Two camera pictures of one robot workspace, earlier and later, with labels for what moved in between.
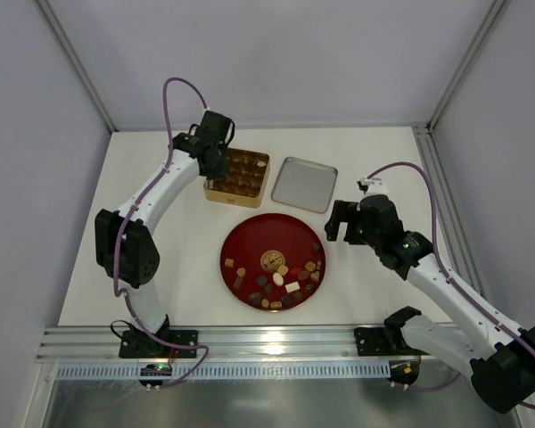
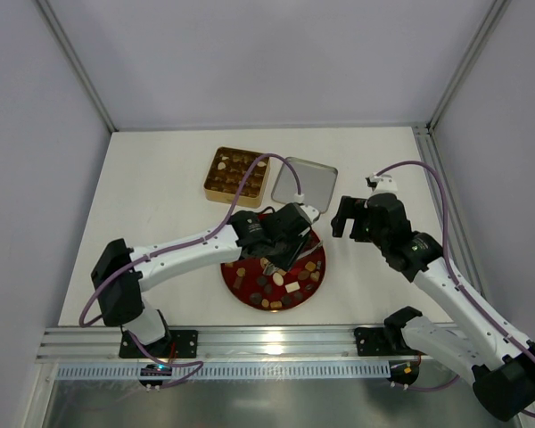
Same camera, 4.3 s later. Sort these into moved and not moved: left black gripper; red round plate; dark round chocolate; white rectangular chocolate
Moved: left black gripper
Not moved: red round plate; dark round chocolate; white rectangular chocolate
